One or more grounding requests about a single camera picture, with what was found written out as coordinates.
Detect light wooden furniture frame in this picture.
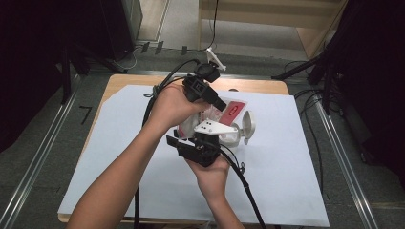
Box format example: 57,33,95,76
197,0,350,60

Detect white lidded plastic container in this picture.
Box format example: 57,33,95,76
219,110,257,149

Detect person's left hand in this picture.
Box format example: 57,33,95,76
147,83,211,132

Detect person's right hand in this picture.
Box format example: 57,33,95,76
184,155,231,201

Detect black floor cables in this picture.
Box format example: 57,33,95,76
292,61,325,194

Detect black cabinet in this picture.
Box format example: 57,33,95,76
98,0,144,62

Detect black metal stand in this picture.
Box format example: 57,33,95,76
59,44,92,105

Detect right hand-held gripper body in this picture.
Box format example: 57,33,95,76
177,118,239,168

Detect red and white refill pouch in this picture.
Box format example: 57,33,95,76
176,96,249,141

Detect wooden table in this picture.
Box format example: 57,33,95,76
57,73,329,225

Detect black tripod stand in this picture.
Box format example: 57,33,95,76
271,44,347,113

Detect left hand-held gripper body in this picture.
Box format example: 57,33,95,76
182,47,227,103

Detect thin black hanging cable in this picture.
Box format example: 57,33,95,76
199,0,221,52

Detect metal floor rail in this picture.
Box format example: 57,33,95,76
313,94,380,229
0,74,81,229

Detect dark curtain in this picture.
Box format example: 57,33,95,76
330,0,405,187
0,0,108,154

